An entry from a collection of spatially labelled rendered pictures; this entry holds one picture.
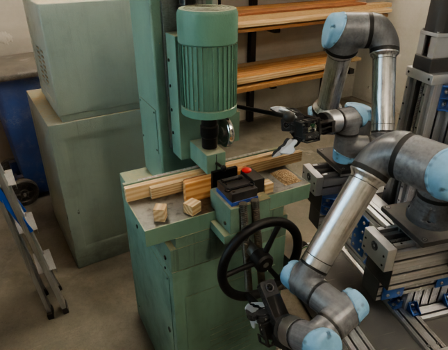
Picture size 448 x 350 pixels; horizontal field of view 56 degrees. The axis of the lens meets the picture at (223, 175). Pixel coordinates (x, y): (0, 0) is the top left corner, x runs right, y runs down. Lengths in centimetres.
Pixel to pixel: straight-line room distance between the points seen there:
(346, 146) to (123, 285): 149
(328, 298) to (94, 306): 154
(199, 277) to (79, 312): 103
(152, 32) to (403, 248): 106
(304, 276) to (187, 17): 74
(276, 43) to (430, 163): 358
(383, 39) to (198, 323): 115
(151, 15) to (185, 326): 104
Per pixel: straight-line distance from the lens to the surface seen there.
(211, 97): 125
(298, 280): 108
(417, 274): 161
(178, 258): 135
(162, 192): 139
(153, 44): 143
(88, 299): 240
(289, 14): 391
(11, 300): 254
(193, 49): 123
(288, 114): 121
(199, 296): 150
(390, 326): 202
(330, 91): 167
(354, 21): 152
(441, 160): 100
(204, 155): 136
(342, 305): 103
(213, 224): 131
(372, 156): 106
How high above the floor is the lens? 163
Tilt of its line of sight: 29 degrees down
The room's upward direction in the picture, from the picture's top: straight up
